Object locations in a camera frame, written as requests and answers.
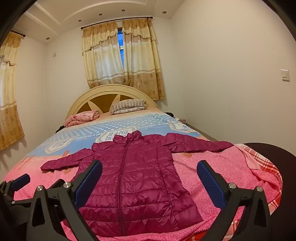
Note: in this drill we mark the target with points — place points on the window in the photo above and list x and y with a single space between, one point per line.
120 46

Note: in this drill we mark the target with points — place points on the row of ceiling spotlights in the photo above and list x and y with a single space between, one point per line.
100 14

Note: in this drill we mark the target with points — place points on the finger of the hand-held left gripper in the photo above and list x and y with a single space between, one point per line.
21 181

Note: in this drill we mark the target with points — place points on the short dark curtain rod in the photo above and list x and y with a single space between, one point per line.
18 33

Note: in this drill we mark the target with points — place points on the dark cloth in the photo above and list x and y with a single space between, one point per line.
170 114
61 128

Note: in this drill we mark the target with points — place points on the dark round object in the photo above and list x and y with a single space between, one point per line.
277 157

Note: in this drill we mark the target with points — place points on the cream wooden bed headboard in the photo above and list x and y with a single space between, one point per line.
101 97

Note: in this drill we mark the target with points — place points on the red plaid cloth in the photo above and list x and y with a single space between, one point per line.
261 162

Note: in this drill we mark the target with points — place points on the magenta puffer jacket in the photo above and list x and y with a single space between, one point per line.
138 185

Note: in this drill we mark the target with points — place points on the pink and blue printed blanket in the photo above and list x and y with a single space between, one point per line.
192 162

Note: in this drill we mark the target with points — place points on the beige floral window curtain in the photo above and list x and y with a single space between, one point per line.
143 60
103 58

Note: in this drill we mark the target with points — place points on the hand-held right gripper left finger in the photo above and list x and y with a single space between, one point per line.
89 183

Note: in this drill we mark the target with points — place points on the folded pink floral blanket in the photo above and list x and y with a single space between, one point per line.
82 117

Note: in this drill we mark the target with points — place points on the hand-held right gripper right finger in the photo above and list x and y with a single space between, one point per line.
209 183

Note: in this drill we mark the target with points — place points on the white light switch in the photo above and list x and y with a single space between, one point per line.
285 75

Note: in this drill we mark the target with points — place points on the yellow floral side curtain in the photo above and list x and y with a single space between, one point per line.
9 92

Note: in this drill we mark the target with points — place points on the striped pillow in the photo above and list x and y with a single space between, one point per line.
128 106

